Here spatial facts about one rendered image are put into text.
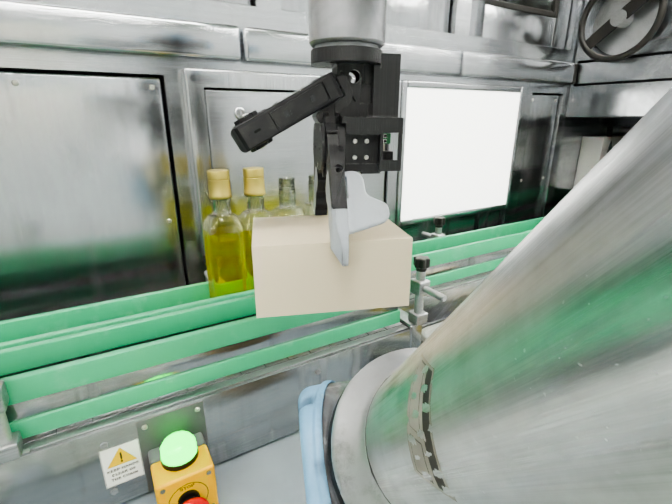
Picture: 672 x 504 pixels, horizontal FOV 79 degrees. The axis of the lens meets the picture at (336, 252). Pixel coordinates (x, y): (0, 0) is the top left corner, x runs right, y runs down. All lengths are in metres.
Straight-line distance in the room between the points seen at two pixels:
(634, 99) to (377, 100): 1.08
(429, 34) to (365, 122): 0.70
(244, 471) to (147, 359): 0.22
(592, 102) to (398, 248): 1.14
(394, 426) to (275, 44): 0.75
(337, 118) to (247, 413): 0.44
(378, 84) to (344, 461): 0.33
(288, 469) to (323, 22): 0.58
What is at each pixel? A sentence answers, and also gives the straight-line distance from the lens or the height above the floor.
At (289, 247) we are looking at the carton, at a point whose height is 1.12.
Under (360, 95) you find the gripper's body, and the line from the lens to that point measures 0.43.
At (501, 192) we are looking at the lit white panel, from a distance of 1.29.
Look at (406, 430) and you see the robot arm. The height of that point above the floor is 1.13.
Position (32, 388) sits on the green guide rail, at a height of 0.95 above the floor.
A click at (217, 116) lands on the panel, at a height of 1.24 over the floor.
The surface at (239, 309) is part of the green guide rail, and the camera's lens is 0.67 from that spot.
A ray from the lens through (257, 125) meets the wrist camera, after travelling 0.40.
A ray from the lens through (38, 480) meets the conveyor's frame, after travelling 0.65.
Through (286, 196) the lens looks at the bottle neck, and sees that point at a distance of 0.70.
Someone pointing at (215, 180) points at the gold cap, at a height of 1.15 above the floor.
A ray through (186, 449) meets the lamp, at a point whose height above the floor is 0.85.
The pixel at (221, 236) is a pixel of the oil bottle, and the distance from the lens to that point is 0.66.
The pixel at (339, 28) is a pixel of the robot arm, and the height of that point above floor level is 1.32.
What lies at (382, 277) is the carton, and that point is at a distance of 0.42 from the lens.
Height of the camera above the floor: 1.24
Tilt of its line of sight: 18 degrees down
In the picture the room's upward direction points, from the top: straight up
